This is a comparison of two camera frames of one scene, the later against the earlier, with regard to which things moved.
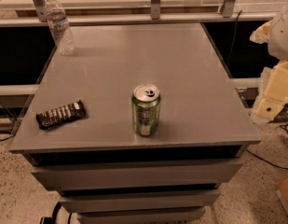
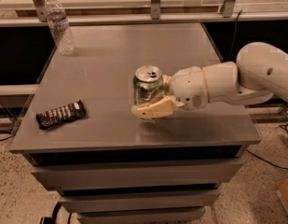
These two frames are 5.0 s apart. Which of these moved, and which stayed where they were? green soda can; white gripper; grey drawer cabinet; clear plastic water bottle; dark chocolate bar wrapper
Moved: white gripper; green soda can
Stayed: clear plastic water bottle; dark chocolate bar wrapper; grey drawer cabinet
